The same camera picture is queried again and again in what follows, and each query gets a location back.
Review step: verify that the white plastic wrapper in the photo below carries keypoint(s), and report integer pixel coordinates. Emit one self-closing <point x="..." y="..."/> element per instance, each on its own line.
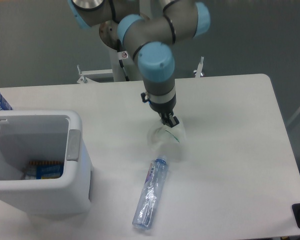
<point x="160" y="135"/>

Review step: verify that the white base frame with bolts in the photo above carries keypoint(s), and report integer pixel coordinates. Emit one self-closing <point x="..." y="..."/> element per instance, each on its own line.
<point x="95" y="74"/>

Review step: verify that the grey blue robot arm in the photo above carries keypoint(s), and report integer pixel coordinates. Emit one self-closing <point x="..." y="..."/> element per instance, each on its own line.
<point x="148" y="42"/>

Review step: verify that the blue snack packet in bin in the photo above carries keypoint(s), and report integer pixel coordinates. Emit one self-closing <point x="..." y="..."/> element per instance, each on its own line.
<point x="40" y="170"/>

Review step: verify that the white trash can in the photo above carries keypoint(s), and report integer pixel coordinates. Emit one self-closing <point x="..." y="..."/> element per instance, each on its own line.
<point x="44" y="135"/>

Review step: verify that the clear plastic water bottle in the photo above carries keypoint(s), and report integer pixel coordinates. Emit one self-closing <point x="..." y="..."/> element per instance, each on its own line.
<point x="151" y="193"/>

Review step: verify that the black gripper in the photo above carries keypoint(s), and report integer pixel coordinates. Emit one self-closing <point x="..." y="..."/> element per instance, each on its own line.
<point x="163" y="109"/>

